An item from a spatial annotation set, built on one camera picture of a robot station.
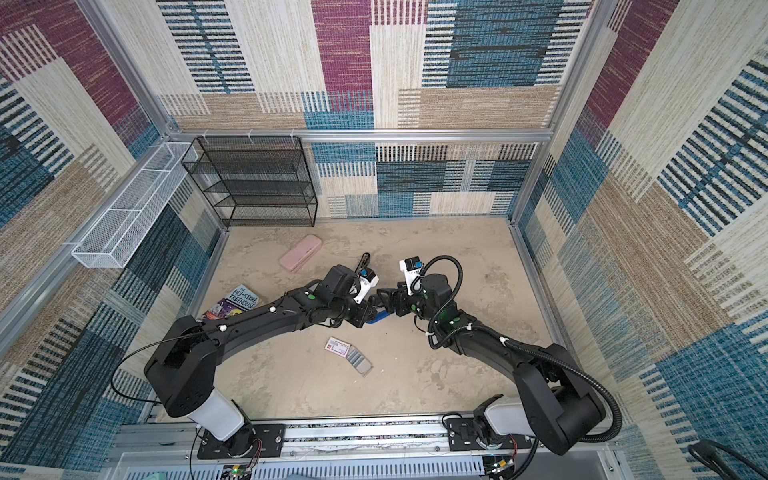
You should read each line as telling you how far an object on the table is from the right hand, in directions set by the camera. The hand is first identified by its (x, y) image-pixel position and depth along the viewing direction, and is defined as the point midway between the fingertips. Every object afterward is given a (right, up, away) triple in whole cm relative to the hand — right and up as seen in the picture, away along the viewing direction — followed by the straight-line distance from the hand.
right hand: (388, 291), depth 84 cm
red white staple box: (-14, -16, +3) cm, 22 cm away
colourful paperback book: (-48, -5, +12) cm, 50 cm away
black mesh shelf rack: (-48, +36, +26) cm, 66 cm away
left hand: (-4, -5, 0) cm, 6 cm away
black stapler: (-9, +7, +21) cm, 23 cm away
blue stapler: (-2, -7, +1) cm, 8 cm away
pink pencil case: (-32, +11, +25) cm, 41 cm away
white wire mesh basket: (-65, +15, -13) cm, 68 cm away
